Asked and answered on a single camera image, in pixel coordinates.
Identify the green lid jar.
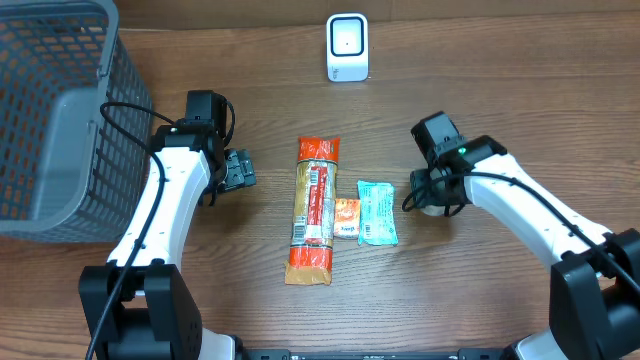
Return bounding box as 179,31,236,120
420,205,446,217

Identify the red orange snack bag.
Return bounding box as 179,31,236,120
285,137,340,285

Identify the teal wet wipes pack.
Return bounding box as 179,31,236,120
357,180,398,246

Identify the orange tissue pack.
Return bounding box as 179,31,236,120
333,198,361,239

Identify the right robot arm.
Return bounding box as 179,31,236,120
402,112,639,360

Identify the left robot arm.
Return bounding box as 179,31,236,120
78,90,256,360

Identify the white barcode scanner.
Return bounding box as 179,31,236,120
326,13,369,82

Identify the grey plastic shopping basket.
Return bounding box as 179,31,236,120
1,0,152,243

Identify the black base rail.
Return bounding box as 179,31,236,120
236,348,510,360

